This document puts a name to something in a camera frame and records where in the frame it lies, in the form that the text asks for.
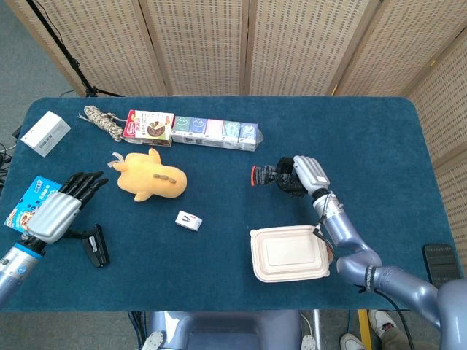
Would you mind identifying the black floor cables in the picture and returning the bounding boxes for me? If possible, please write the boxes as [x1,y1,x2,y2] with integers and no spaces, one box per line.
[0,125,23,185]

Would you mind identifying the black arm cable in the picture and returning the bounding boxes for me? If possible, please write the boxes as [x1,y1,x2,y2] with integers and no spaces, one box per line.
[357,286,415,350]

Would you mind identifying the plain white cardboard box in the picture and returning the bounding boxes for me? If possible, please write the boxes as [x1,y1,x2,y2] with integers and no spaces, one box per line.
[20,111,72,158]

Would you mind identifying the grey and black knit glove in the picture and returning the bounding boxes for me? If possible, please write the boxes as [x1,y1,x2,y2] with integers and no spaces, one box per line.
[250,163,304,188]

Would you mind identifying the blue snack package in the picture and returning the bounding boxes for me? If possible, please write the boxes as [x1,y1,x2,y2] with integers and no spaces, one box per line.
[4,176,63,233]

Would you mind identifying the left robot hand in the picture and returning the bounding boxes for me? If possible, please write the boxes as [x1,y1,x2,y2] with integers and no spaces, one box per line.
[22,170,109,245]

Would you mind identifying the multicolour tissue multipack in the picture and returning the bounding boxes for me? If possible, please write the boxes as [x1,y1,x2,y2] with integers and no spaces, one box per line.
[170,115,264,152]

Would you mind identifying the black stapler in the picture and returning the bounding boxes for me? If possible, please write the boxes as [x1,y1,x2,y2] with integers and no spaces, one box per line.
[80,224,111,269]

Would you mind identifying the braided rope bundle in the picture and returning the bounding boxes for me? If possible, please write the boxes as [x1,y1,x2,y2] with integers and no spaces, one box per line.
[77,105,125,142]

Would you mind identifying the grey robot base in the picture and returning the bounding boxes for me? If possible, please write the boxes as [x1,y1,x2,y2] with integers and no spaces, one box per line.
[144,309,322,350]

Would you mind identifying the black tripod stand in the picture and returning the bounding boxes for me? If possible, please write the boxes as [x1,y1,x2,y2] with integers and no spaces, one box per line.
[25,0,125,98]

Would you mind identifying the yellow plush toy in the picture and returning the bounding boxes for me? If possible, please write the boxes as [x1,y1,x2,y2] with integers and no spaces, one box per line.
[107,147,188,203]

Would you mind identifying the small white printed box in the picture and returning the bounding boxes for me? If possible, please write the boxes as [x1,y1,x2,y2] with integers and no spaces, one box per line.
[174,210,203,231]

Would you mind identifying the beige lidded lunch box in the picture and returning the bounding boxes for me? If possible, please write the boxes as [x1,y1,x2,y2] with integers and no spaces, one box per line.
[250,225,333,284]

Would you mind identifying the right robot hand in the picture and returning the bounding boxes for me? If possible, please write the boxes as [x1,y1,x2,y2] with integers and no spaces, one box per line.
[274,155,331,201]

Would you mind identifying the white sneaker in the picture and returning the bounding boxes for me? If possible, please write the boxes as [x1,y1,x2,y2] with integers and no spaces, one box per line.
[339,332,368,350]
[368,309,397,338]

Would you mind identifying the black flat device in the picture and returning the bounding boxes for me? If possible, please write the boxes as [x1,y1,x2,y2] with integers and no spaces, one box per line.
[422,243,463,289]

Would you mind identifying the woven folding screen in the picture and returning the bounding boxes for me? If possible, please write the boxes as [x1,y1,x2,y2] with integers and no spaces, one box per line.
[5,0,467,256]

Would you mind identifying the blue felt table cover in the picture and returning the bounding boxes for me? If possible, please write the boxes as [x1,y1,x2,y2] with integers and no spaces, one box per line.
[0,95,460,313]

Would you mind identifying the red and white carton box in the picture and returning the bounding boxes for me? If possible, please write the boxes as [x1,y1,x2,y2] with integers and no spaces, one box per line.
[122,109,175,147]

